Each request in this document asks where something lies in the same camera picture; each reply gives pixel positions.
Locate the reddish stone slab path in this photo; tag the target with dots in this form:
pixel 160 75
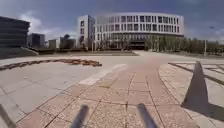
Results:
pixel 113 90

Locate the arc of brown stones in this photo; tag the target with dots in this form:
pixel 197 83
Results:
pixel 86 62

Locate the white curved building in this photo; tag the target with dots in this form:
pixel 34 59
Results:
pixel 140 26

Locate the robot's own part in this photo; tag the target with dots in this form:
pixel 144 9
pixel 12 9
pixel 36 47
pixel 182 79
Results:
pixel 146 116
pixel 80 116

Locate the pale concrete slab pavement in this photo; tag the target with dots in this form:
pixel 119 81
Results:
pixel 40 83

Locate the row of trees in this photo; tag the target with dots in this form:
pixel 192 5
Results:
pixel 186 45

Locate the grey building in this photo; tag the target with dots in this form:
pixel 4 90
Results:
pixel 36 40

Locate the dark triangular slab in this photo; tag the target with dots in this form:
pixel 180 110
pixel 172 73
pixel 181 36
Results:
pixel 197 90

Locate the dark glass-fronted building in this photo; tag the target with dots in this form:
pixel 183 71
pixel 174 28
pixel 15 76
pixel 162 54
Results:
pixel 13 31

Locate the dark low wall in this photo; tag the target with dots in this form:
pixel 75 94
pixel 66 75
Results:
pixel 16 52

